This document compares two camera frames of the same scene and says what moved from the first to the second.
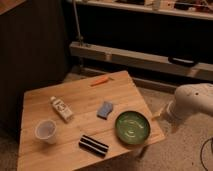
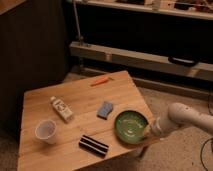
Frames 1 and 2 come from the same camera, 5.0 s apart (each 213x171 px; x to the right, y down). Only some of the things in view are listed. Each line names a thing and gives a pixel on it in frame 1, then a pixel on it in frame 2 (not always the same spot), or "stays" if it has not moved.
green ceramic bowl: [132, 127] stays
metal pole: [77, 22] stays
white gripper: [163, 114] → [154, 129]
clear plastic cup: [46, 130] stays
